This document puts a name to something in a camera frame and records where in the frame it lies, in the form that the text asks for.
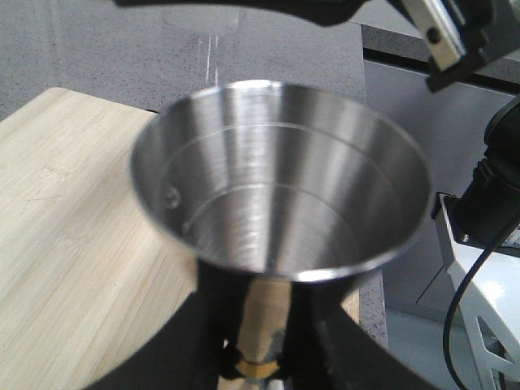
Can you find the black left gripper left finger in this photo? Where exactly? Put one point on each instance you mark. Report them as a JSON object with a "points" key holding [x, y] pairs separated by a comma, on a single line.
{"points": [[185, 352]]}

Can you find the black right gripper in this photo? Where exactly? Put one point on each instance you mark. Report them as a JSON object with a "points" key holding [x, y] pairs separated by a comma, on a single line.
{"points": [[462, 36]]}

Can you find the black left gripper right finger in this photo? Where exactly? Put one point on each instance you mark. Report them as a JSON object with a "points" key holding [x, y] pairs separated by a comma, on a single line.
{"points": [[325, 349]]}

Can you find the silver double-cone steel jigger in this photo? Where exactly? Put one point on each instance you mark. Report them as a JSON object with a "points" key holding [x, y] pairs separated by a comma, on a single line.
{"points": [[277, 184]]}

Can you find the clear glass measuring beaker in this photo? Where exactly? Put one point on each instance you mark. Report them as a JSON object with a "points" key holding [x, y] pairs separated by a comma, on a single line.
{"points": [[208, 24]]}

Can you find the light wooden cutting board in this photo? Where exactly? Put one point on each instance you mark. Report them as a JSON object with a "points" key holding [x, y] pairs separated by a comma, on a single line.
{"points": [[85, 279]]}

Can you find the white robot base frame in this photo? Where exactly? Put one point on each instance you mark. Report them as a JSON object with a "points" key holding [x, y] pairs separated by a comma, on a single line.
{"points": [[487, 296]]}

